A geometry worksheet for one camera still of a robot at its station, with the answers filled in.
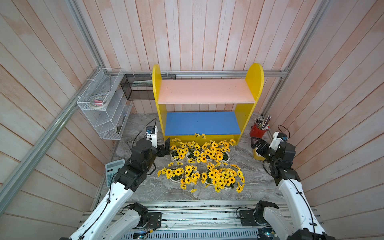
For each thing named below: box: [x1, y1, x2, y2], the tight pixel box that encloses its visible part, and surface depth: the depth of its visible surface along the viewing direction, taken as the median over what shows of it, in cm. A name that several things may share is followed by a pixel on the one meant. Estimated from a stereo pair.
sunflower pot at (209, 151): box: [200, 139, 219, 163], surface depth 84 cm
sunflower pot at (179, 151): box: [170, 137, 189, 166], surface depth 87 cm
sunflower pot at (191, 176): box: [180, 165, 201, 193], surface depth 76 cm
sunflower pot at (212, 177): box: [201, 163, 221, 186], surface depth 76 cm
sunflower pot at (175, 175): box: [157, 167, 185, 184], surface depth 76 cm
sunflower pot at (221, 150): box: [213, 139, 237, 164], surface depth 87 cm
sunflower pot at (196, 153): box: [185, 133, 208, 164], surface depth 87 cm
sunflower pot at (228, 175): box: [212, 164, 246, 194], surface depth 75 cm
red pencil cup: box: [249, 115, 272, 139], surface depth 102 cm
